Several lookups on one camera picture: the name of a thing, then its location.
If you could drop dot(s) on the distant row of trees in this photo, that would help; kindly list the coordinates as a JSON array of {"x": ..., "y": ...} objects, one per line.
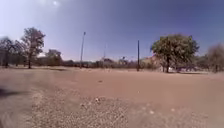
[{"x": 110, "y": 63}]

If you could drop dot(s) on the dark wooden pole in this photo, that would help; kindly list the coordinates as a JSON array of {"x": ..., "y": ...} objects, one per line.
[{"x": 138, "y": 55}]

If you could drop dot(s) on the tall pale light pole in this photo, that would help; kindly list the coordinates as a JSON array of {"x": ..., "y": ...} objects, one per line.
[{"x": 82, "y": 50}]

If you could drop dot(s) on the large green leafy tree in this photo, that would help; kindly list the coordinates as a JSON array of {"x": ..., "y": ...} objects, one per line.
[{"x": 173, "y": 48}]

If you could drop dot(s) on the tall sparse tree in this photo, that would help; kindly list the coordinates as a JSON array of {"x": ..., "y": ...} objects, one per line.
[{"x": 32, "y": 41}]

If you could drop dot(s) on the brownish bushy tree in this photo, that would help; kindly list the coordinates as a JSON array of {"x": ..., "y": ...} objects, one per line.
[{"x": 216, "y": 57}]

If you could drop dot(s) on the dark bare tree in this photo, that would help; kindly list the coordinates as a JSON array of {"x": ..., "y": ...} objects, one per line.
[{"x": 6, "y": 50}]

